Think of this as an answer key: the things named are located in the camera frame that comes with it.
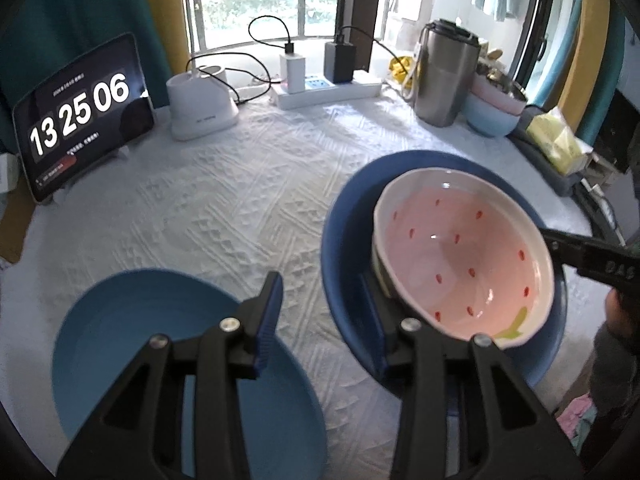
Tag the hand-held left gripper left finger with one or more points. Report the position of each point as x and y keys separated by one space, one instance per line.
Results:
x=267 y=330

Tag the white power strip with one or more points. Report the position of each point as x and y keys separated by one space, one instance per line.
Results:
x=330 y=92

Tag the white textured tablecloth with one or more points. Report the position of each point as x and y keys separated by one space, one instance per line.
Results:
x=225 y=210

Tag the dark blue bowl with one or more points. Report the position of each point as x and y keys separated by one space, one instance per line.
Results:
x=350 y=260

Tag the small white card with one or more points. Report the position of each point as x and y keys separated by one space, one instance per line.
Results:
x=7 y=172

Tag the stainless steel tumbler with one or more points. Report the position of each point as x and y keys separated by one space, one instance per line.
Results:
x=445 y=75

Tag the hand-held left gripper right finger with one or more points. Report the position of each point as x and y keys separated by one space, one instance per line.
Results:
x=377 y=330

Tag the white charger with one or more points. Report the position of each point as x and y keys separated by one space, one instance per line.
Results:
x=292 y=75

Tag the teal curtain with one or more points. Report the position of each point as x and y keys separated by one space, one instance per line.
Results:
x=607 y=80
x=75 y=5

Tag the yellow packet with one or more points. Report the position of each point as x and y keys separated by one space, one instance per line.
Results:
x=402 y=69

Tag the black appliance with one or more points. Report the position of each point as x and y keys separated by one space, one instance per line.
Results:
x=626 y=125

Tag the small steel bowl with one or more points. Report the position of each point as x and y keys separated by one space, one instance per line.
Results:
x=505 y=85

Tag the balcony drying rack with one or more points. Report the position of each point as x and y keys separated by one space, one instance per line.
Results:
x=397 y=5

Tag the black charger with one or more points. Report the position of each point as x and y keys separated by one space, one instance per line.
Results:
x=340 y=62

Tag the person's right hand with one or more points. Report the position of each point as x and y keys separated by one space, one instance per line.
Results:
x=617 y=355

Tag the yellow curtain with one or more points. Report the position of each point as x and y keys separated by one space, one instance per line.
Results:
x=165 y=10
x=587 y=50

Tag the pink strawberry print bowl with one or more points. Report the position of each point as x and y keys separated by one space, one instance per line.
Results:
x=465 y=260

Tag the tablet showing clock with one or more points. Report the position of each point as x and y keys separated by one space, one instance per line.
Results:
x=85 y=110

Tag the pink patterned clothing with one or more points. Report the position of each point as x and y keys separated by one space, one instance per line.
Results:
x=575 y=422

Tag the small light blue bowl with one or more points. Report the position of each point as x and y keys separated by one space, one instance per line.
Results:
x=490 y=120

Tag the cardboard box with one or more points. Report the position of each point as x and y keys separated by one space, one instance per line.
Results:
x=15 y=225

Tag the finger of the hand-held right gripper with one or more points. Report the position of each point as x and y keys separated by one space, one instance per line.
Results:
x=565 y=250

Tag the large blue plate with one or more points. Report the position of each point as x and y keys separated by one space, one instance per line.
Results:
x=125 y=320

